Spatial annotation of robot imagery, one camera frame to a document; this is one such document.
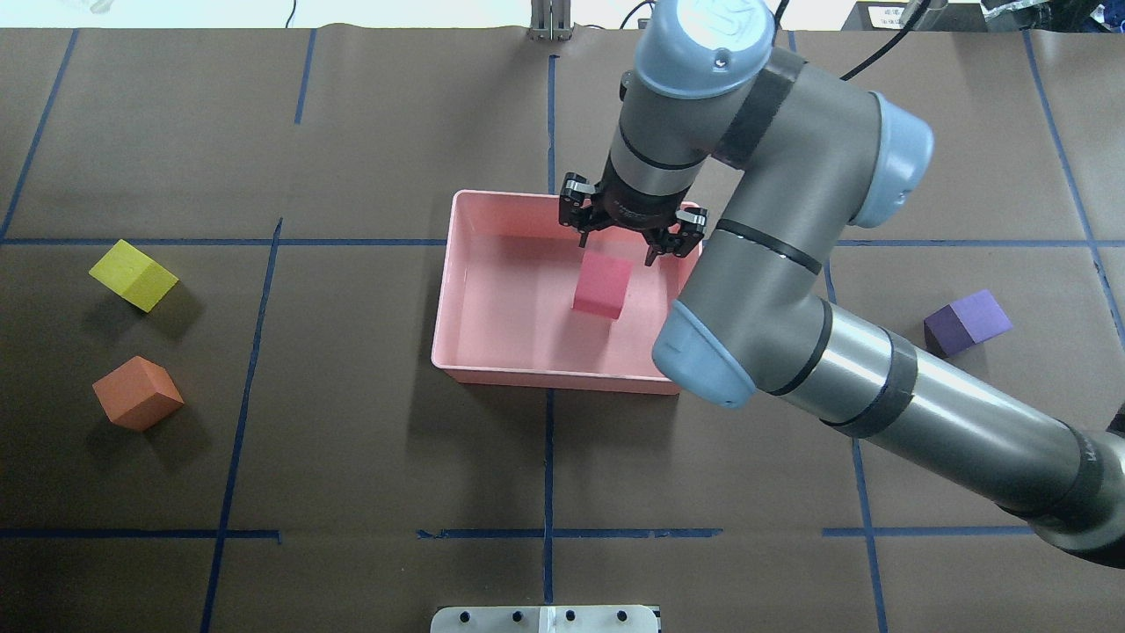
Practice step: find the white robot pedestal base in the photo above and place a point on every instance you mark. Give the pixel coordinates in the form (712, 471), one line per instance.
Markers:
(547, 618)

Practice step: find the purple foam block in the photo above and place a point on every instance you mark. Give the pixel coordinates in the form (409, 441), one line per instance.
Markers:
(965, 323)

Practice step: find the orange foam block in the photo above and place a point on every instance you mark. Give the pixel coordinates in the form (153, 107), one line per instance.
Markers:
(138, 394)

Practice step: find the pink plastic bin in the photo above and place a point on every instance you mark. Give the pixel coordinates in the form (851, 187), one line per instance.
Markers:
(505, 314)

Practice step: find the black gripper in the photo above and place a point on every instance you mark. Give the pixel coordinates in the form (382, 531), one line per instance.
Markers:
(630, 210)

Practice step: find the red foam block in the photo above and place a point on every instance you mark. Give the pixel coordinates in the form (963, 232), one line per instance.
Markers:
(602, 285)

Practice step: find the aluminium frame post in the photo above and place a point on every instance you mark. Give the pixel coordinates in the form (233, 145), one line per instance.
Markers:
(550, 20)

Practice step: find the yellow foam block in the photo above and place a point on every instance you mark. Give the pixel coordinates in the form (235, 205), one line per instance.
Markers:
(133, 276)

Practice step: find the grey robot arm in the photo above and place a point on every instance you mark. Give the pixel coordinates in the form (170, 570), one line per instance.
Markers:
(1024, 198)

